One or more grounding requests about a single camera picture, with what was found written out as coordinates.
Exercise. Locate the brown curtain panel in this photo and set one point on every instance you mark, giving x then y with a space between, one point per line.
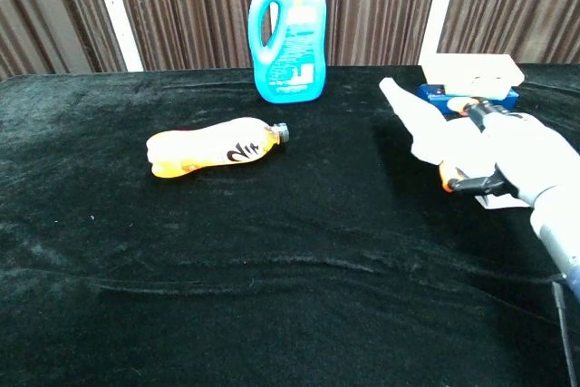
376 6
521 2
190 11
45 11

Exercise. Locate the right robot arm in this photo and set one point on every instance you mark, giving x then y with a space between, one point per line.
562 233

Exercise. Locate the white frame post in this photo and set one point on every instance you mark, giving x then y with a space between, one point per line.
441 2
115 11

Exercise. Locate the blue box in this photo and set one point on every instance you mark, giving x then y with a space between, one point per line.
432 94

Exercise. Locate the blue detergent bottle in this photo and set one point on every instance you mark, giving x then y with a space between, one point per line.
290 42

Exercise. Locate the black velvet tablecloth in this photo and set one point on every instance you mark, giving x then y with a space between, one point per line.
226 246

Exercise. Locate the cream box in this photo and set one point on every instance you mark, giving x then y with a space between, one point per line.
471 72

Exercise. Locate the orange drink bottle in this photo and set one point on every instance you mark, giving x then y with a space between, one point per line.
204 149

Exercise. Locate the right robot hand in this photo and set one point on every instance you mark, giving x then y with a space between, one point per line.
530 156

